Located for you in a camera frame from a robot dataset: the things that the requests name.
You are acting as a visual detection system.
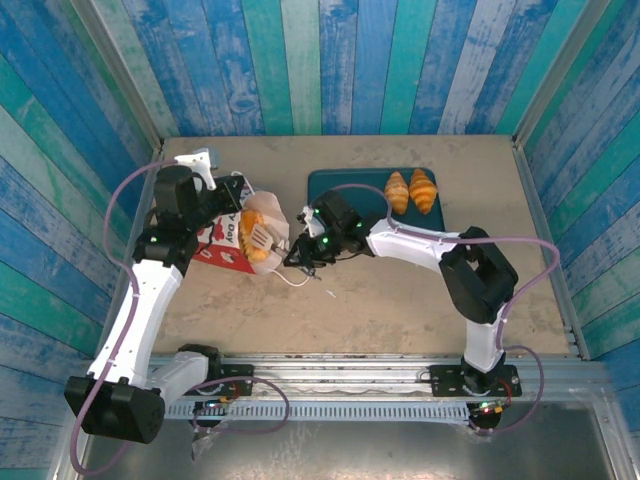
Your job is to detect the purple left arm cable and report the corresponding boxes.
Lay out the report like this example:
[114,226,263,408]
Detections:
[68,159,291,476]

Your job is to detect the striped spiral fake bread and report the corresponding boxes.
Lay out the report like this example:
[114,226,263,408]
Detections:
[238,209,281,265]

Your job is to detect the grey metal shelf sheet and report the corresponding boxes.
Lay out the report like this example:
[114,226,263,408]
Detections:
[79,417,619,480]

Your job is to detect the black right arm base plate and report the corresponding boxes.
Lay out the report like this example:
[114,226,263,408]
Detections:
[429,363,523,399]

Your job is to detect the golden fake croissant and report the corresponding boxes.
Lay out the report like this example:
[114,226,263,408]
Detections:
[408,168,440,216]

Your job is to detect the red white paper gift bag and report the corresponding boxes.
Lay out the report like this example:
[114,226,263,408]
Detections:
[192,172,311,288]

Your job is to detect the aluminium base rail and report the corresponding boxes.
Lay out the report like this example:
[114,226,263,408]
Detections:
[74,352,614,401]

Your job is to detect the slotted grey cable duct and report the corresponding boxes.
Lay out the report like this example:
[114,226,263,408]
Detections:
[159,401,472,422]

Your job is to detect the aluminium table side rail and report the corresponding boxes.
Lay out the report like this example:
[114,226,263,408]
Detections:
[93,147,167,360]
[510,139,592,360]

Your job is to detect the aluminium corner post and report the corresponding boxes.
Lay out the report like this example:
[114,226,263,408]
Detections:
[69,0,165,154]
[512,0,615,147]

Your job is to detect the teal plastic tray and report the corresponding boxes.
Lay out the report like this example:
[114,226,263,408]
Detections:
[305,167,447,234]

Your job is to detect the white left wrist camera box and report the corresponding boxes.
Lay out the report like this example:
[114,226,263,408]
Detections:
[174,148,220,191]

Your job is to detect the pale dusted fake croissant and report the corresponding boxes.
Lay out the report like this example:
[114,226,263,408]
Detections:
[383,170,411,216]

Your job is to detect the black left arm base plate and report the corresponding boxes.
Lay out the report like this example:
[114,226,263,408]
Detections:
[199,363,255,397]

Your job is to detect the metal serving tongs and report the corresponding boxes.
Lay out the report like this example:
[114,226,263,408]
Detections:
[251,223,321,280]

